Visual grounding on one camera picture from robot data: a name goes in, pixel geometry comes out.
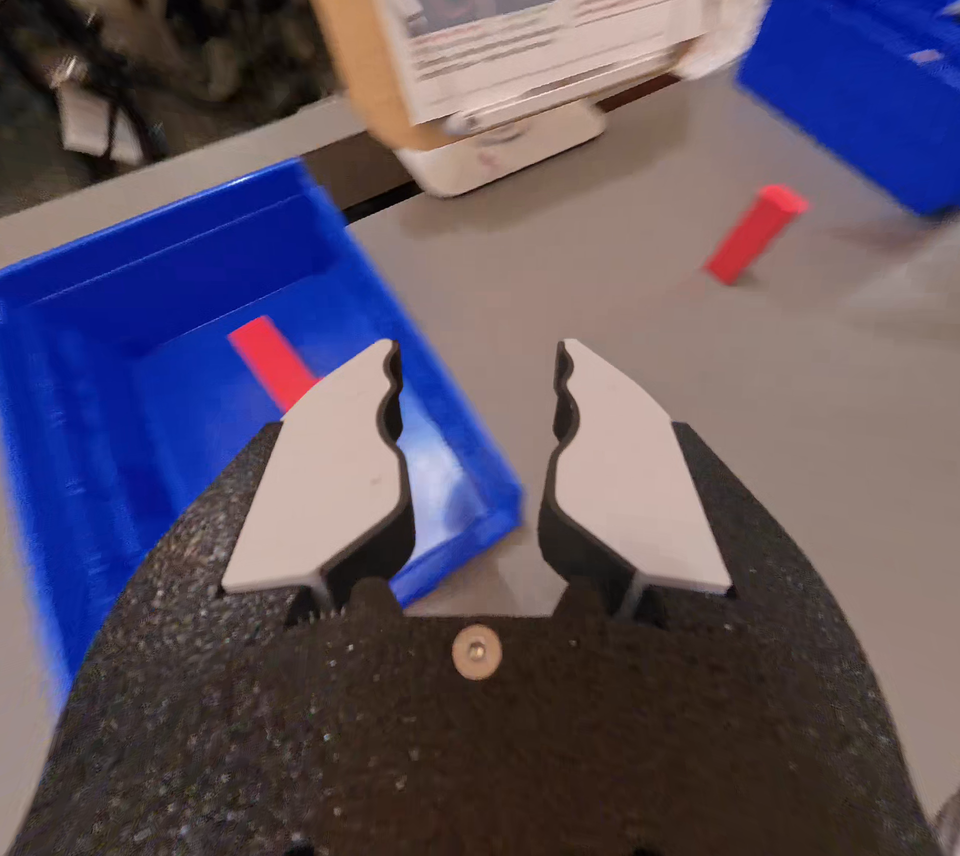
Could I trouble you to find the clear plastic document sleeve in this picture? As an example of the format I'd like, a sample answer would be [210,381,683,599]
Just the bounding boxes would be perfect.
[675,0,781,81]

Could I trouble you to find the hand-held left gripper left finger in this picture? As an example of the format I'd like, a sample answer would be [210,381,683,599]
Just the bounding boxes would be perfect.
[221,339,417,611]

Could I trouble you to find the white stand base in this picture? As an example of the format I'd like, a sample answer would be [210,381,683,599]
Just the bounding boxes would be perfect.
[397,99,607,197]

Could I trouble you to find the blue plastic bin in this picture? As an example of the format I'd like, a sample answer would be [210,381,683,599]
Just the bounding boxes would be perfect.
[0,157,524,707]

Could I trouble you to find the red plank block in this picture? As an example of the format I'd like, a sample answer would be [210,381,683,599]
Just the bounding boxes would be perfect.
[227,316,320,415]
[703,185,810,286]

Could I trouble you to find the printed instruction sheet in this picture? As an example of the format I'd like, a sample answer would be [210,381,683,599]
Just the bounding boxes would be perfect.
[348,0,710,126]

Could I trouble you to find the wooden instruction board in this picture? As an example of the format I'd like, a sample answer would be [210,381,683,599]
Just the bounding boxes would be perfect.
[273,0,740,152]

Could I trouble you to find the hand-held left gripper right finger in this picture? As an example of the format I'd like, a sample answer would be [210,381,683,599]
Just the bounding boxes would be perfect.
[538,339,735,615]

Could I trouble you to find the nested blue plastic bins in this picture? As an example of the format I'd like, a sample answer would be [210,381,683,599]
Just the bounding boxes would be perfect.
[735,0,960,218]

